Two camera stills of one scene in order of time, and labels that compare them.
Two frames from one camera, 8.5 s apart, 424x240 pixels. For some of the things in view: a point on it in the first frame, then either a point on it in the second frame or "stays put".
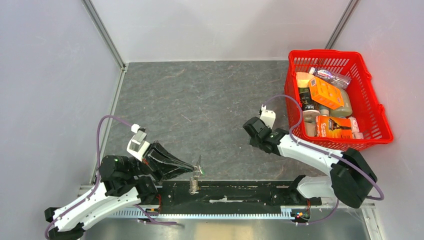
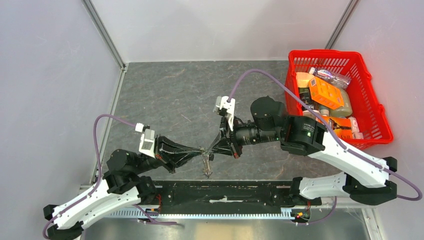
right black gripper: x=252 y=141 -> x=228 y=145
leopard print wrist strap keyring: x=194 y=188 -> x=207 y=172
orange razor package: x=333 y=127 stays put
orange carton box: x=325 y=93 stays put
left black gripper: x=156 y=158 -> x=165 y=144
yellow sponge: x=303 y=79 stays put
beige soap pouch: x=345 y=111 stays put
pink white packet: x=356 y=133 stays put
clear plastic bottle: x=337 y=79 stays put
